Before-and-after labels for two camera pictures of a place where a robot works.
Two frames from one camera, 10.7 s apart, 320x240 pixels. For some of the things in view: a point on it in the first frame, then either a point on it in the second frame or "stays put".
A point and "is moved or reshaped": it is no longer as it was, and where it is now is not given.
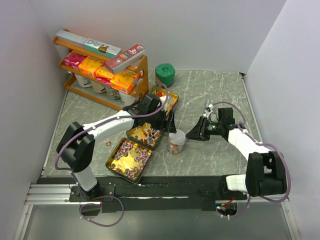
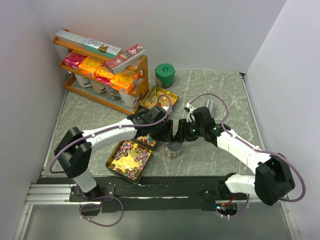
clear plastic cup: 175,149 to 172,155
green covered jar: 164,74 stays put
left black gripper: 170,124 to 167,135
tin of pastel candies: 160,92 stays put
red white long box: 125,58 stays put
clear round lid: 179,137 is moved or reshaped
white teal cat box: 93,46 stays put
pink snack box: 73,59 stays put
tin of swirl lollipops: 129,159 stays put
